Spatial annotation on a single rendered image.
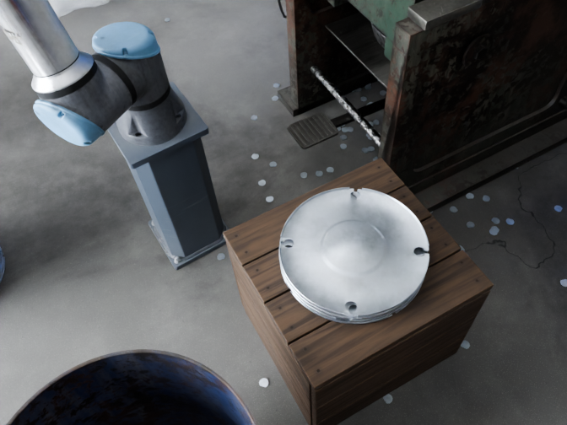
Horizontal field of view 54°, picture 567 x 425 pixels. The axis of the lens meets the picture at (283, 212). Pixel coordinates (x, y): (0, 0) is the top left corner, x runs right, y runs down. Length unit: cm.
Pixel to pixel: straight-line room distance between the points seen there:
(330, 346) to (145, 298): 65
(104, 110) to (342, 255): 52
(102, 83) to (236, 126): 85
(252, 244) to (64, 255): 70
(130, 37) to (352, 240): 57
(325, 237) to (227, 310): 47
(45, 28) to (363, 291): 70
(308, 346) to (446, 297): 28
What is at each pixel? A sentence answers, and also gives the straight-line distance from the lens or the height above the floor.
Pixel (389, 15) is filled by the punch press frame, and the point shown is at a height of 56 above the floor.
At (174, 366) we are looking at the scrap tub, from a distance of 96.
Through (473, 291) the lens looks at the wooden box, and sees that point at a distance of 112.
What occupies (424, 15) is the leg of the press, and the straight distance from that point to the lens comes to 117.
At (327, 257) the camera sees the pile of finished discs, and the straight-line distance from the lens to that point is 106.
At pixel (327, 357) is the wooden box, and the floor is 35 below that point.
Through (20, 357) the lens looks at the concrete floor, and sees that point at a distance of 158.
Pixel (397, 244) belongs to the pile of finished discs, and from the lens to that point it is 110.
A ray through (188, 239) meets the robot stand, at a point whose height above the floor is 9.
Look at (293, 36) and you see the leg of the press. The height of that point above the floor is 30.
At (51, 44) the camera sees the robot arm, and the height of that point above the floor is 76.
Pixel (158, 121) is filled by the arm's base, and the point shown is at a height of 50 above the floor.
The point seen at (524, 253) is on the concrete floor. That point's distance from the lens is 163.
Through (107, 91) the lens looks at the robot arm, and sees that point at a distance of 106.
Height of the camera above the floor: 131
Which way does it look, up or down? 55 degrees down
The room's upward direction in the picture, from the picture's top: 5 degrees counter-clockwise
